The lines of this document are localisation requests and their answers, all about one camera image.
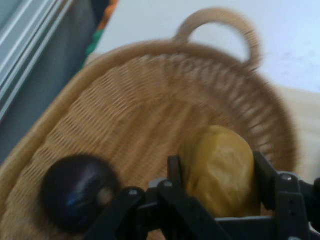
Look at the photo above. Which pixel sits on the orange toy building block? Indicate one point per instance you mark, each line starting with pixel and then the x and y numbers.
pixel 110 12

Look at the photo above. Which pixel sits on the oval wicker basket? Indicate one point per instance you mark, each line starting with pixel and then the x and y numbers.
pixel 125 112

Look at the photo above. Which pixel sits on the green toy building block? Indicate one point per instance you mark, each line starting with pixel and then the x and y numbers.
pixel 96 42

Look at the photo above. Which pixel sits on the purple onion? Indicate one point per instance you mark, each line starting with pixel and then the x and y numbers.
pixel 75 190

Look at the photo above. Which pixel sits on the aluminium wall rail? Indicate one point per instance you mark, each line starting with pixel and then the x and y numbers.
pixel 25 37

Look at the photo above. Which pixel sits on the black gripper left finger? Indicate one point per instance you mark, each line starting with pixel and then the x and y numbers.
pixel 175 200

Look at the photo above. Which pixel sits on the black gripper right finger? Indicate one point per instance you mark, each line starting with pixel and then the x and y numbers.
pixel 290 200

